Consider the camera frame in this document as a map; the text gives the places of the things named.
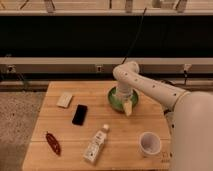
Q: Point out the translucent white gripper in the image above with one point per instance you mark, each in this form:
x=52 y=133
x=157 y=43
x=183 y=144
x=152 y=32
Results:
x=126 y=100

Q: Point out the green ceramic bowl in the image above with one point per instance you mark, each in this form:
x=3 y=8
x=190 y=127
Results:
x=116 y=104

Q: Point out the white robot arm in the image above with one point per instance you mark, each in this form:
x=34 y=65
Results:
x=192 y=136

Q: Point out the black smartphone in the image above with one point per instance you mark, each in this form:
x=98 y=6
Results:
x=80 y=115

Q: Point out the white paper cup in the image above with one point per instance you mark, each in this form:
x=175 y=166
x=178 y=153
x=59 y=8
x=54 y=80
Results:
x=149 y=144

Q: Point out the white plastic bottle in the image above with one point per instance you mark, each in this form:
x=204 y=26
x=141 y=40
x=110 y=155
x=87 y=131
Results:
x=96 y=144

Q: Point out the wooden shelf top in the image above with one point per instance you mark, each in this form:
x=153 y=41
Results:
x=106 y=7

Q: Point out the grey metal rail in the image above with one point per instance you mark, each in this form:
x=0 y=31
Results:
x=149 y=65

